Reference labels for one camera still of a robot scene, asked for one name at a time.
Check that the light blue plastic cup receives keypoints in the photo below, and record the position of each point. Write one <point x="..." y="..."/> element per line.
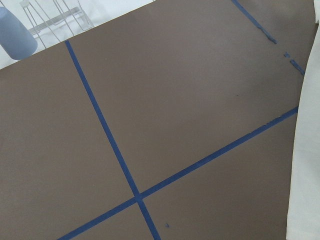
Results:
<point x="15" y="38"/>

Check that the white wire dish rack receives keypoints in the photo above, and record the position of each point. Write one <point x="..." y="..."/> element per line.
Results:
<point x="53" y="21"/>

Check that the cream cat print t-shirt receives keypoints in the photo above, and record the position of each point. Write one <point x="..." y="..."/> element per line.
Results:
<point x="303" y="217"/>

